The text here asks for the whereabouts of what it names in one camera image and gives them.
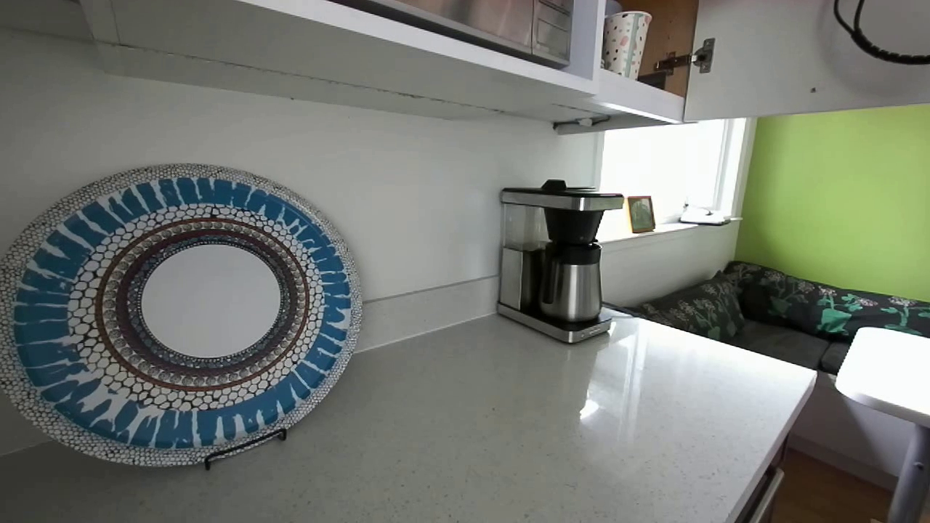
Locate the confetti print paper cup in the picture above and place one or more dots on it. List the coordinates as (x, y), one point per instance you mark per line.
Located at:
(626, 43)

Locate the steel and black coffee maker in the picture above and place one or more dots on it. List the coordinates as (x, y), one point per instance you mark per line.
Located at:
(571, 280)

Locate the under-cabinet light strip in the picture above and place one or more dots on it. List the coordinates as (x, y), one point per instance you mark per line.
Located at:
(585, 123)

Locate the white upper cabinet carcass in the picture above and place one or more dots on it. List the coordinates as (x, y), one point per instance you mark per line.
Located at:
(292, 59)

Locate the metal cabinet door hinge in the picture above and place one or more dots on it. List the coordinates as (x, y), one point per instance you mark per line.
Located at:
(700, 55)

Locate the white open cabinet door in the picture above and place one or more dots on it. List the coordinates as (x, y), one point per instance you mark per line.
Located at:
(773, 59)

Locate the small white windowsill object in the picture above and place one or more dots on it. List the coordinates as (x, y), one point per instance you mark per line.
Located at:
(700, 218)

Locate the blue and white decorative plate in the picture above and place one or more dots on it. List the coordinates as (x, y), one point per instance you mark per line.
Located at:
(206, 300)

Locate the dark sofa with green-patterned cushions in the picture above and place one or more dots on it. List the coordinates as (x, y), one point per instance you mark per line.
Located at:
(824, 309)

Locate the small picture frame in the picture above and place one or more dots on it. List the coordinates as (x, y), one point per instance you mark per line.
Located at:
(641, 215)

